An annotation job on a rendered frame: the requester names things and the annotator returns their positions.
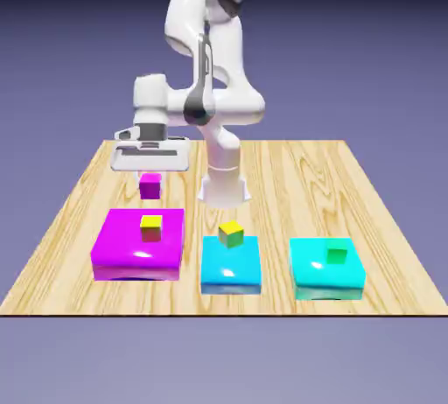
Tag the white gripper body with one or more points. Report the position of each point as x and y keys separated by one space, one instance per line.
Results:
x=150 y=158

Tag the small magenta cube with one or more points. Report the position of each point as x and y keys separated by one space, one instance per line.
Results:
x=150 y=187

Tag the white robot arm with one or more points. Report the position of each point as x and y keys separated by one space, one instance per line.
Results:
x=224 y=61

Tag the small yellow cube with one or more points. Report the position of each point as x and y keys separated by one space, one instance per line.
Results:
x=231 y=233
x=151 y=228

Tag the small green cube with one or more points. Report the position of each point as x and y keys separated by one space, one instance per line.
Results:
x=336 y=253

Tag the large magenta box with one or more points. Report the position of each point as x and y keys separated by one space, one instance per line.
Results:
x=136 y=246

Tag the large blue box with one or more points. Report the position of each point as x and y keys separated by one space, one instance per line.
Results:
x=231 y=267

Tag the large cyan box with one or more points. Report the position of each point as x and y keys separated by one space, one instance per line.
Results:
x=325 y=271

